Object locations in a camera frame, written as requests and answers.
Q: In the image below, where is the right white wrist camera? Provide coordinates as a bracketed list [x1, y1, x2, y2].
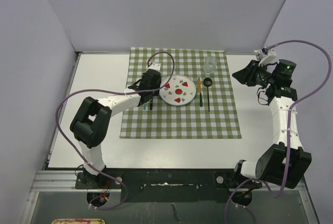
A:
[254, 47, 277, 66]

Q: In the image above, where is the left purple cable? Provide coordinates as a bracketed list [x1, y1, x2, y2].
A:
[56, 51, 175, 210]

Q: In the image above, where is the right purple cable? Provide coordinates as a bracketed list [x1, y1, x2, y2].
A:
[225, 39, 332, 224]

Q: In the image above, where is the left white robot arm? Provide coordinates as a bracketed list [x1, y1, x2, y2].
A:
[70, 69, 161, 188]

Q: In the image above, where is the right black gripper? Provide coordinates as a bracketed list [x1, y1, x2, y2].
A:
[233, 60, 276, 88]

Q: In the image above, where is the black spoon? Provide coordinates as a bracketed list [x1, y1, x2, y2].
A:
[203, 77, 212, 112]

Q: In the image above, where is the yellow rimmed tray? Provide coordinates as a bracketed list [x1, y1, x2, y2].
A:
[52, 218, 105, 224]

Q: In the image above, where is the clear drinking glass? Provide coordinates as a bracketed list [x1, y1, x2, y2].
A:
[203, 56, 217, 76]

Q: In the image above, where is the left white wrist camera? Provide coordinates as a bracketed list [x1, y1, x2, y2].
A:
[147, 62, 161, 72]

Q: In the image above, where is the white plate with strawberries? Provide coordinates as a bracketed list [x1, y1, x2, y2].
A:
[159, 75, 197, 107]

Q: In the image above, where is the green white checkered tablecloth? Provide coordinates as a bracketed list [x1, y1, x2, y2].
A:
[120, 47, 241, 139]

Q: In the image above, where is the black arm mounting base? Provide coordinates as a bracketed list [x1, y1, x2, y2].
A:
[75, 168, 262, 208]

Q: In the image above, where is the purple cable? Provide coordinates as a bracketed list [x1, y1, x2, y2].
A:
[56, 51, 175, 210]
[225, 39, 332, 224]

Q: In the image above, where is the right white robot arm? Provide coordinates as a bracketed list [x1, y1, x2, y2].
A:
[232, 59, 312, 189]

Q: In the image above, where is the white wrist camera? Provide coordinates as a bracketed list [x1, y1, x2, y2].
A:
[147, 62, 161, 72]
[254, 47, 277, 66]

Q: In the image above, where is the green handled knife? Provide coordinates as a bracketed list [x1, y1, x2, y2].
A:
[197, 78, 203, 107]

